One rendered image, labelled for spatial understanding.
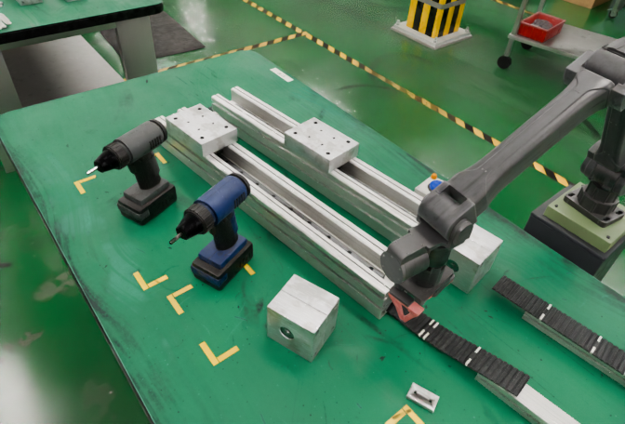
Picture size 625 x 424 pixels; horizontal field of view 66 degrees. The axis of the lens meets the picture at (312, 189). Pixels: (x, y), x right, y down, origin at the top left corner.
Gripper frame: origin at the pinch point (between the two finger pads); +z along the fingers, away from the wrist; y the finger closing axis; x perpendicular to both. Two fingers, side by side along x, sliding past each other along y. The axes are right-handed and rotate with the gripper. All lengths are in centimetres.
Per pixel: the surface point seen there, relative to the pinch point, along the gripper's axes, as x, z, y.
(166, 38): -300, 81, -124
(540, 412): 26.8, 1.6, 1.1
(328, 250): -19.1, -3.9, 4.7
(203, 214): -33.0, -16.8, 24.3
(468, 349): 12.0, 2.3, -0.9
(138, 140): -61, -17, 21
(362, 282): -10.3, -1.3, 4.2
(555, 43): -78, 57, -304
